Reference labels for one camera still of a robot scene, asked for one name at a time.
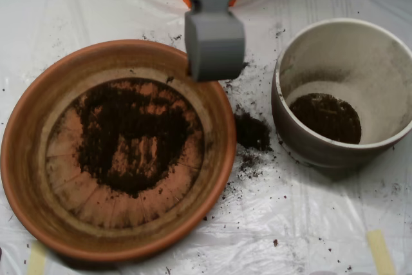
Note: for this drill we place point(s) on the white ceramic pot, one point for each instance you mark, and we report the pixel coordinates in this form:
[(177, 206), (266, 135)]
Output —
[(322, 156)]

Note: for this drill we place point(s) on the terracotta clay bowl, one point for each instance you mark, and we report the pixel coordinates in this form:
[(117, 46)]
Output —
[(25, 159)]

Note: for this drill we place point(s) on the white plastic sheet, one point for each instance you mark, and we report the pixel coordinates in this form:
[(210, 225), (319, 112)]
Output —
[(289, 207)]

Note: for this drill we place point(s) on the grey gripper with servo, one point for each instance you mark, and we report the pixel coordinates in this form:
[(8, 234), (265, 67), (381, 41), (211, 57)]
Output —
[(215, 47)]

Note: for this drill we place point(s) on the beige masking tape strip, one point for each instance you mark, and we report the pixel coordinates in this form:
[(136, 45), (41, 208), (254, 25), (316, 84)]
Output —
[(36, 260), (381, 252)]

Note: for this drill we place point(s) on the spilled dark soil heap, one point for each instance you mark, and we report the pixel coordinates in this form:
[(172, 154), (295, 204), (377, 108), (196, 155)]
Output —
[(251, 130)]

